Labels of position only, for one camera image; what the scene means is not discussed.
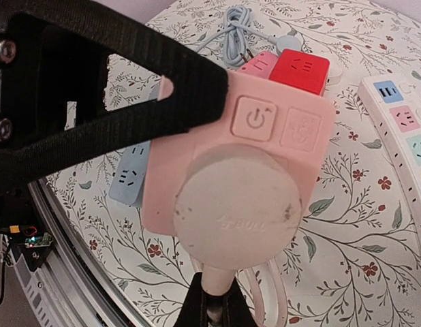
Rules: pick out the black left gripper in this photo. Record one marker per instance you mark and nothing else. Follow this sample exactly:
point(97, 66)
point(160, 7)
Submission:
point(53, 73)

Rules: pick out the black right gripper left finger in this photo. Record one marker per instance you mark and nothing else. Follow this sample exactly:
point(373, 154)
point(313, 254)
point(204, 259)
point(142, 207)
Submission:
point(193, 311)

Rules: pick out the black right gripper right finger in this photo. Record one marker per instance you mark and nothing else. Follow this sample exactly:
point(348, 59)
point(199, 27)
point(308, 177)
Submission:
point(236, 312)

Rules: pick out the pink plug adapter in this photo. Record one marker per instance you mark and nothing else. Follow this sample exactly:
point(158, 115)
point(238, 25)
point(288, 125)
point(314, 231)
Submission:
point(261, 65)

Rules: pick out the pink cube adapter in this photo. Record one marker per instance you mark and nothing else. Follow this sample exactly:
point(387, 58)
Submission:
point(233, 192)

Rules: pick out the red cube adapter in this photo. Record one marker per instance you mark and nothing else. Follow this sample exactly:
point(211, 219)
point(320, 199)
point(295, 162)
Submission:
point(302, 71)

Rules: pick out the grey blue power strip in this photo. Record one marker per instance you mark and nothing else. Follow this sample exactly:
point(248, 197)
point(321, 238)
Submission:
point(127, 186)

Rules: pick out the white plug adapter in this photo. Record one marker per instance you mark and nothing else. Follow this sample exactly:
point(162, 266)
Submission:
point(335, 73)

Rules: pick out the white power strip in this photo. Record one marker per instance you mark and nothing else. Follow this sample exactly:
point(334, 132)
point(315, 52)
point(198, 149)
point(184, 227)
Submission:
point(394, 107)

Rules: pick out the floral patterned table mat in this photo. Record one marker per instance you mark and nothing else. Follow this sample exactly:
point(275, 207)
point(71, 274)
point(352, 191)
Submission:
point(355, 260)

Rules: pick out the aluminium front rail base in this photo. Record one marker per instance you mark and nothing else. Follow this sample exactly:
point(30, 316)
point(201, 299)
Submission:
point(63, 282)

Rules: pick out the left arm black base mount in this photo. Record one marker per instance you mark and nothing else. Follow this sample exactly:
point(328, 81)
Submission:
point(21, 222)

